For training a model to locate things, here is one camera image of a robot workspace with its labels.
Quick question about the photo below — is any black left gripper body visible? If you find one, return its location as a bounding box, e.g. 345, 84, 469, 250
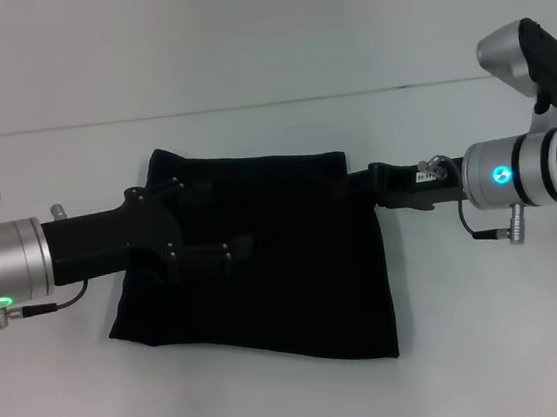
38, 181, 187, 288

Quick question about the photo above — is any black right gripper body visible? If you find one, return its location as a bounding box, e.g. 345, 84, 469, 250
366, 150, 470, 219

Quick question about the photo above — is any black t-shirt with white lettering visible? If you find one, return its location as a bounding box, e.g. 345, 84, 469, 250
86, 123, 402, 392

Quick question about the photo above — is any grey left gripper cable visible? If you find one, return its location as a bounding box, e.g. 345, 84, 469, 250
0, 278, 94, 330

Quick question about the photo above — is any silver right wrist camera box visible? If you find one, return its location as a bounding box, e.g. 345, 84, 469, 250
472, 14, 557, 139

